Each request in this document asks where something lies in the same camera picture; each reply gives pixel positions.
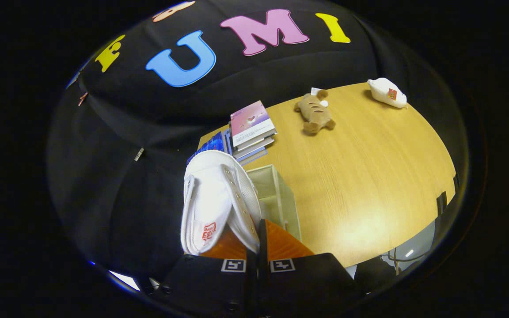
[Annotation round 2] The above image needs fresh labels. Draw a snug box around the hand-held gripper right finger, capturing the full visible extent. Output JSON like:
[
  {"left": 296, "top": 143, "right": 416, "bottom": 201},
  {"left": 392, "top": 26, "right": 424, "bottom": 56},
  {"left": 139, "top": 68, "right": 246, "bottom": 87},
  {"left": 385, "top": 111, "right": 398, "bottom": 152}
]
[{"left": 258, "top": 218, "right": 357, "bottom": 315}]

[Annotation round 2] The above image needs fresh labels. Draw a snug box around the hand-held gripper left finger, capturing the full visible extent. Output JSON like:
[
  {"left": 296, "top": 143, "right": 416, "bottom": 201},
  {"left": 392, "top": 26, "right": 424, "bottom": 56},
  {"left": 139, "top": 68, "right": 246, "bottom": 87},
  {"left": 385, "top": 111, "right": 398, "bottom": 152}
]
[{"left": 162, "top": 225, "right": 258, "bottom": 317}]

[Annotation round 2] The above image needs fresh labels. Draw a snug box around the white canvas shoe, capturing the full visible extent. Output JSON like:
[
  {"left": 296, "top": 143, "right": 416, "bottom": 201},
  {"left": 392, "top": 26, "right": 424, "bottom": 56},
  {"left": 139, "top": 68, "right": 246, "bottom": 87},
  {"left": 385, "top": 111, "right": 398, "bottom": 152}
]
[{"left": 180, "top": 149, "right": 263, "bottom": 256}]

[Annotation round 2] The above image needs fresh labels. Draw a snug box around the grey-green fabric storage box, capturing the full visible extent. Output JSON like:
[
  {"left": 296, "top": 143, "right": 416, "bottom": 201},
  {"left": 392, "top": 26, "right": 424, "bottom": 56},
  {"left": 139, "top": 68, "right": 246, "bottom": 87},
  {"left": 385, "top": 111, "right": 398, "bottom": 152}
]
[{"left": 246, "top": 164, "right": 303, "bottom": 242}]

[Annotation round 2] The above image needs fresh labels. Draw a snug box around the computer monitor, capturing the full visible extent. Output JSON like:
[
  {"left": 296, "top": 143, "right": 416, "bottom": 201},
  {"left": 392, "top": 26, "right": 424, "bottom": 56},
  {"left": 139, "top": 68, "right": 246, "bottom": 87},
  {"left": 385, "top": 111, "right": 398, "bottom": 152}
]
[{"left": 108, "top": 269, "right": 141, "bottom": 292}]

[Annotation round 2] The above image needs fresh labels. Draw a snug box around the pale blue book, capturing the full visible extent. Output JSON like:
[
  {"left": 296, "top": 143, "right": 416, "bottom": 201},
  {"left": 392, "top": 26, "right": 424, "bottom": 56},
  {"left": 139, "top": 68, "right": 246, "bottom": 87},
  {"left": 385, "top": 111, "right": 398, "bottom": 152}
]
[{"left": 221, "top": 128, "right": 268, "bottom": 167}]

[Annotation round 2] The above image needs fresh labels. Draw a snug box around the blue cover book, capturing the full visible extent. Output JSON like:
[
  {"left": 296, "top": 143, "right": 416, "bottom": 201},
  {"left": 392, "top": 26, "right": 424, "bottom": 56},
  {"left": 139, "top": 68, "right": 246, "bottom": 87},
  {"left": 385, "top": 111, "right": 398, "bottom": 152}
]
[{"left": 187, "top": 131, "right": 229, "bottom": 166}]

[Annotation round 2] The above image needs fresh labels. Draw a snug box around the white book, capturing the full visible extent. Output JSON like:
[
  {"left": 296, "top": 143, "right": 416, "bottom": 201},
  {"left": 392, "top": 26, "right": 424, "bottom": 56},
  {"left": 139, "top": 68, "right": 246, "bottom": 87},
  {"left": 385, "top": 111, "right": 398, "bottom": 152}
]
[{"left": 232, "top": 132, "right": 276, "bottom": 158}]

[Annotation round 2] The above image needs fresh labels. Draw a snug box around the pink cover book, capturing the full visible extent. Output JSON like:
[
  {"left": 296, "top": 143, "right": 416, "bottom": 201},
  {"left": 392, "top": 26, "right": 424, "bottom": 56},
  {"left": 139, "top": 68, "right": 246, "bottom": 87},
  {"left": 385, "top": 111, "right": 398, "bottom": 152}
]
[{"left": 230, "top": 100, "right": 277, "bottom": 148}]

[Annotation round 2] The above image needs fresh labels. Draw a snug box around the black backdrop cloth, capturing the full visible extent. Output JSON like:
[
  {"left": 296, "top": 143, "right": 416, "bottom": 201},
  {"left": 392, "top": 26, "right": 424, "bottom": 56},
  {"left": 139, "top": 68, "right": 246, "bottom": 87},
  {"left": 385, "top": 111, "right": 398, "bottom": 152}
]
[{"left": 47, "top": 0, "right": 463, "bottom": 274}]

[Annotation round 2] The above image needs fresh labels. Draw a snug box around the brown bread plush toy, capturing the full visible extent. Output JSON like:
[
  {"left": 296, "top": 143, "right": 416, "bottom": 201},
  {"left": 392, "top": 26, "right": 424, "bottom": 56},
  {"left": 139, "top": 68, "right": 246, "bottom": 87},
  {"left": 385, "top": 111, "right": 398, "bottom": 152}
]
[{"left": 293, "top": 87, "right": 337, "bottom": 135}]

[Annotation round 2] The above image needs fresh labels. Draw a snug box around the white plush toy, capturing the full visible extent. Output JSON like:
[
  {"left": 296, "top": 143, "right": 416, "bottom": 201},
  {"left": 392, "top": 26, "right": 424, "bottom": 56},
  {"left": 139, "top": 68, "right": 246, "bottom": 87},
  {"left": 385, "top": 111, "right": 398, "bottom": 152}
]
[{"left": 367, "top": 77, "right": 408, "bottom": 109}]

